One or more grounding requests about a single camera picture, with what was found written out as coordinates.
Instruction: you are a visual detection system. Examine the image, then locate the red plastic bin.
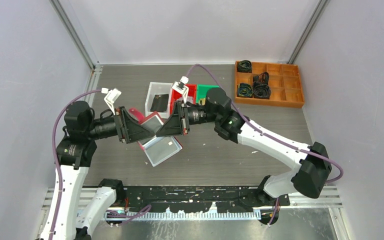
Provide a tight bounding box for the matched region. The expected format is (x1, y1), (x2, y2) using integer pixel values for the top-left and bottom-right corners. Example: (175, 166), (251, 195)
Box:
(169, 84), (197, 114)

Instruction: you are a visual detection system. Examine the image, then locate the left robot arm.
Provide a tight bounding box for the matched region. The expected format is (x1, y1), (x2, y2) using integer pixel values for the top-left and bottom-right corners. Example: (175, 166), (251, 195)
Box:
(39, 100), (154, 240)

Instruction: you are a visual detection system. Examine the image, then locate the green plastic bin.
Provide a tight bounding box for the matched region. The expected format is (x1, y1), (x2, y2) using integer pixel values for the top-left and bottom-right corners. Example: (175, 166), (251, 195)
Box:
(195, 84), (219, 104)

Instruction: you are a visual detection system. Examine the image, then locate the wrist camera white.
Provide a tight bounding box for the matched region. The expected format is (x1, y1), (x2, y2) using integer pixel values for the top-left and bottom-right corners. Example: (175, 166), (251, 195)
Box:
(171, 76), (189, 104)
(101, 87), (122, 115)

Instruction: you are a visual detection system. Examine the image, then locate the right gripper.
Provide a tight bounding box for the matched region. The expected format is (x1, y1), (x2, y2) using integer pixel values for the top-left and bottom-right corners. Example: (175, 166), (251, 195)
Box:
(156, 100), (220, 137)

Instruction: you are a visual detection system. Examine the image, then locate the black credit card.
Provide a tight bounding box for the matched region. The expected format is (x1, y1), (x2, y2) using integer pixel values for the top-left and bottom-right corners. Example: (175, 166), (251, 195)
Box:
(150, 94), (169, 113)

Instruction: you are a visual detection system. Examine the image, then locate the orange compartment tray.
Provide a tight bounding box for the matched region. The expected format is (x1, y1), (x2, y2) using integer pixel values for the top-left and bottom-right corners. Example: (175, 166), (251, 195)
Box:
(234, 60), (305, 108)

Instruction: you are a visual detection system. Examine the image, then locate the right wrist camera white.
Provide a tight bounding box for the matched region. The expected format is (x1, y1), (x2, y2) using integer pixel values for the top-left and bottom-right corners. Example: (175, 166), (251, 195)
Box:
(171, 76), (189, 104)

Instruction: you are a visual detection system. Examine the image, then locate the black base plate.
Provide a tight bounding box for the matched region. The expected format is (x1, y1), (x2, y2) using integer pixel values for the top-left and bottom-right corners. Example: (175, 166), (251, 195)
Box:
(111, 185), (275, 214)

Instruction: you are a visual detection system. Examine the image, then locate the red leather card holder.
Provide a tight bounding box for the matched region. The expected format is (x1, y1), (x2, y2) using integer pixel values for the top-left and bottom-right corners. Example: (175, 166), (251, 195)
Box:
(128, 107), (183, 167)

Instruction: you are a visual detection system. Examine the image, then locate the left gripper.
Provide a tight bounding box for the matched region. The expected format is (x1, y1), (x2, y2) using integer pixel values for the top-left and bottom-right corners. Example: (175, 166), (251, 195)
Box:
(85, 105), (154, 143)

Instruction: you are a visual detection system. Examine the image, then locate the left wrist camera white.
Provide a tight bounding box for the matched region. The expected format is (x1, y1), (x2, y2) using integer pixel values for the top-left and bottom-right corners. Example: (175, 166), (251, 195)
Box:
(101, 87), (122, 115)

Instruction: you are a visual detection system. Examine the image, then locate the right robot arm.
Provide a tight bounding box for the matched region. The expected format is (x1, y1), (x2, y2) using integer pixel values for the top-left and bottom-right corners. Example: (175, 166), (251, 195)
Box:
(156, 88), (332, 206)

